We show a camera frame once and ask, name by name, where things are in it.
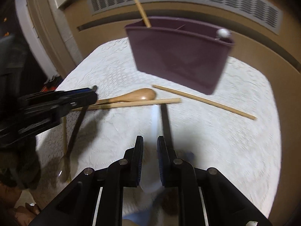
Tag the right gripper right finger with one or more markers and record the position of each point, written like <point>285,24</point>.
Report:
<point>174,172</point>

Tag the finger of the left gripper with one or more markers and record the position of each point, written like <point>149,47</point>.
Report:
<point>80,101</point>
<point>76,93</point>

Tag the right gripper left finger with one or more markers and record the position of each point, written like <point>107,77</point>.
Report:
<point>126,172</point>

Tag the black-handled metal spoon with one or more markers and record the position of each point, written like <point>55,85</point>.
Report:
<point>166,126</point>
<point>64,164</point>

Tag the thick wooden stick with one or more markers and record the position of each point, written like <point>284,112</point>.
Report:
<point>135,104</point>

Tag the wooden spoon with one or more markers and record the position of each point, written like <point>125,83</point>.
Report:
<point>143,94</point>

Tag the left hand brown glove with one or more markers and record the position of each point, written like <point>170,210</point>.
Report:
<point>20,170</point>

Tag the white lace tablecloth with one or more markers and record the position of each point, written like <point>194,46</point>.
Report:
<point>246,151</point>

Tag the wooden chopstick in holder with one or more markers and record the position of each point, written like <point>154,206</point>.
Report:
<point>143,13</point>

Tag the purple plastic utensil holder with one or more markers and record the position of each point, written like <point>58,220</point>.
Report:
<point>183,51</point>

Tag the white ball-top utensil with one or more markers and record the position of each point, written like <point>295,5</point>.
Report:
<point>223,34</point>

